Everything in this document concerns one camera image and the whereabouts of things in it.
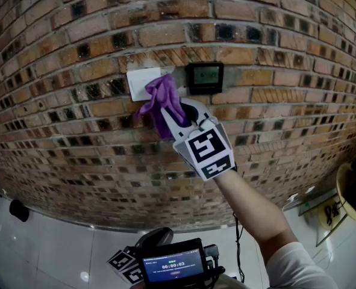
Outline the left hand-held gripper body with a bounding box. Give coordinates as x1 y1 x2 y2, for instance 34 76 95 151
107 226 175 287

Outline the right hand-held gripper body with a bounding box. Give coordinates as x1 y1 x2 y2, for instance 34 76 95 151
173 117 237 182

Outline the black wall thermostat display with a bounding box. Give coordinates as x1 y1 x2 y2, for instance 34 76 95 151
185 61 225 95

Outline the purple cleaning cloth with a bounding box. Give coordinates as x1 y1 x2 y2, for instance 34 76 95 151
134 73 188 140

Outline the person's right forearm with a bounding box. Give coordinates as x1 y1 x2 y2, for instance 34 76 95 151
213 169 299 261

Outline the black chest-mounted screen device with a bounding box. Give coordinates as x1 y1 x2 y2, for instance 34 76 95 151
137 238 210 289

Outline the black round floor object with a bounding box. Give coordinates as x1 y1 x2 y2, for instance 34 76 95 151
8 199 30 223

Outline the glass low table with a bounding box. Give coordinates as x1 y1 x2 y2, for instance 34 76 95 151
298 188 350 248

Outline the white wall switch plate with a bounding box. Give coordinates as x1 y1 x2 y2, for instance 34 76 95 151
126 67 162 102

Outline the black screen mount bracket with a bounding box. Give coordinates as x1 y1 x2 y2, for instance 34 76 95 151
203 244 226 285

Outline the thin black hanging cable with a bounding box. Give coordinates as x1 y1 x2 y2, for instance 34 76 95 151
233 212 245 282

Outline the round yellow plate with cable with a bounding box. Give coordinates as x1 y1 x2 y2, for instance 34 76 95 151
317 197 347 230

